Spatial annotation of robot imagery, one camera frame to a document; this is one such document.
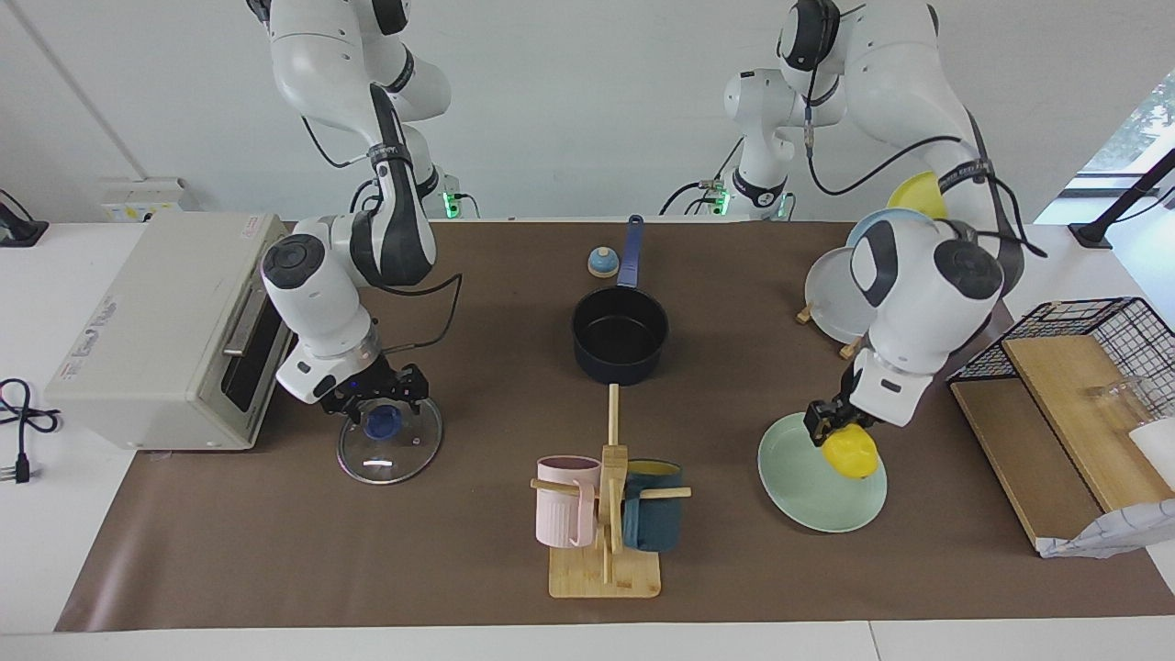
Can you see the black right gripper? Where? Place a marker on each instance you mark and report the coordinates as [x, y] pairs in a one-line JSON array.
[[358, 384]]

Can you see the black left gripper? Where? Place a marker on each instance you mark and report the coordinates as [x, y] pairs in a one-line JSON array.
[[849, 408]]

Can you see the yellow lemon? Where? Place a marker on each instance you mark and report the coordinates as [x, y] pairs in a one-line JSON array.
[[852, 454]]

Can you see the glass lid with purple knob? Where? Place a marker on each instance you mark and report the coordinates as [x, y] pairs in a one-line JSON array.
[[395, 459]]

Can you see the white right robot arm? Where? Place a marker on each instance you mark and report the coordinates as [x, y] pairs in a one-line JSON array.
[[321, 294]]

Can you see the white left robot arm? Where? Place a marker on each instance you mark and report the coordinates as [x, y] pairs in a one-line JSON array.
[[927, 303]]

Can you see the pale green plate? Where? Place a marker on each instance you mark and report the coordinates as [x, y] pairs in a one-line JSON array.
[[808, 496]]

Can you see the wooden plate rack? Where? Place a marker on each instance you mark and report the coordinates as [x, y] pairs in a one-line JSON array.
[[806, 315]]

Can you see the grey plate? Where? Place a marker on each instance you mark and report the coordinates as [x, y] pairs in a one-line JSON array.
[[831, 303]]

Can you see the light blue plate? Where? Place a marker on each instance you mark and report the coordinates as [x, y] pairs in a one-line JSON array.
[[872, 218]]

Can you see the yellow plate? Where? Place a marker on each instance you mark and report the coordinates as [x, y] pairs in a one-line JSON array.
[[918, 193]]

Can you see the dark wooden board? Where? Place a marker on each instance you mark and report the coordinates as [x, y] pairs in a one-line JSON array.
[[1019, 450]]

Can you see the brown table mat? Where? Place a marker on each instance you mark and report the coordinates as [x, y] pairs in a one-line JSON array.
[[275, 551]]

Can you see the pink mug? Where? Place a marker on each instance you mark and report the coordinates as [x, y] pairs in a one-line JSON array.
[[565, 505]]

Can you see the dark teal mug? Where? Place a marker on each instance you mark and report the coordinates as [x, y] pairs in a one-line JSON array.
[[654, 523]]

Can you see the light wooden board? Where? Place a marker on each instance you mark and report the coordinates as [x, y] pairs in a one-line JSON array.
[[1074, 413]]

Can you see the beige toaster oven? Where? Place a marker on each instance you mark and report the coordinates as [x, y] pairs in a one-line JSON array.
[[156, 330]]

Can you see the clear glass cup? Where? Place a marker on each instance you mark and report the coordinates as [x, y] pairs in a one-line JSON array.
[[1113, 404]]

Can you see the wooden mug tree stand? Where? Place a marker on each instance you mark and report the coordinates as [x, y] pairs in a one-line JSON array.
[[606, 574]]

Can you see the white checked cloth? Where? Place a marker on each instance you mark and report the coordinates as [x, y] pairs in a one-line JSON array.
[[1111, 532]]

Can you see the white cup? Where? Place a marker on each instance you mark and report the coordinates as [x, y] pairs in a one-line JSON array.
[[1157, 441]]

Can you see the black desk clamp stand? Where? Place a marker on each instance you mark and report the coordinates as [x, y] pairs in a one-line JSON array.
[[1115, 211]]

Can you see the black device on desk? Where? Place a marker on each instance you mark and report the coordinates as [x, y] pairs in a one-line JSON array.
[[18, 229]]

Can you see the window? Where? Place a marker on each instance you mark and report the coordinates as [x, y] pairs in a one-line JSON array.
[[1138, 128]]

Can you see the white wall socket box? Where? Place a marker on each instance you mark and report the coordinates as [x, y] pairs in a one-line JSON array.
[[147, 197]]

